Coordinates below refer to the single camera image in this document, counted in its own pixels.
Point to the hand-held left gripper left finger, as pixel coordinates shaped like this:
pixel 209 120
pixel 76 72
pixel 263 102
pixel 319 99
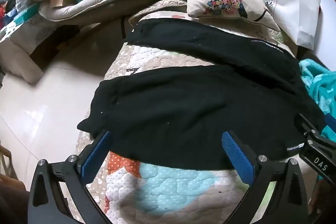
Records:
pixel 97 155

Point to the teal fleece blanket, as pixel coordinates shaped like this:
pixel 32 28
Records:
pixel 317 87

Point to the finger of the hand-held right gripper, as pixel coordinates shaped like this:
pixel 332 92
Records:
pixel 315 142
pixel 331 123

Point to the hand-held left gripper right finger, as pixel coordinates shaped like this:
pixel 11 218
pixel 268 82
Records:
pixel 236 155

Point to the wooden chair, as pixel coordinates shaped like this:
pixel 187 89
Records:
pixel 6 161

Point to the patchwork quilted blanket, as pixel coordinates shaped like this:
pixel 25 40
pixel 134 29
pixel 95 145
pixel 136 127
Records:
pixel 162 187

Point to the patterned cloth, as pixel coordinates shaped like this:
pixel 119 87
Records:
pixel 26 29

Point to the beige padded cushion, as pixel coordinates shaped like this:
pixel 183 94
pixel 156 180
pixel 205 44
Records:
pixel 105 1

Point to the black pants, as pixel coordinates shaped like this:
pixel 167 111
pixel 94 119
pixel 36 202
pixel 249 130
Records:
pixel 183 113

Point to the white paper bag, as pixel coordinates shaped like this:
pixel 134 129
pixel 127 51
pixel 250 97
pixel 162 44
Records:
pixel 288 8

